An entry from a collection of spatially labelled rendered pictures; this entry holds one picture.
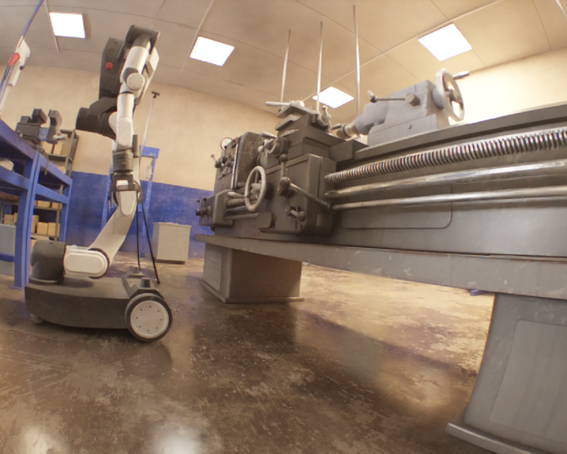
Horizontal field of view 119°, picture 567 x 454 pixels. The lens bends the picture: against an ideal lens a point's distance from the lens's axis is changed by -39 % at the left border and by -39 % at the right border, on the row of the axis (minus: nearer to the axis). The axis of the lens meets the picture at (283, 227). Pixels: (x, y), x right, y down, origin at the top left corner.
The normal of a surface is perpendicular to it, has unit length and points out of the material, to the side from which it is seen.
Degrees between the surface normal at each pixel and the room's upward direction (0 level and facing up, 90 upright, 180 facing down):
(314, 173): 90
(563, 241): 90
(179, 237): 90
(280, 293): 90
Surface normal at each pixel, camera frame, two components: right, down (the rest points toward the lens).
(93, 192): 0.50, 0.00
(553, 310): -0.86, -0.11
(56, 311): 0.31, -0.03
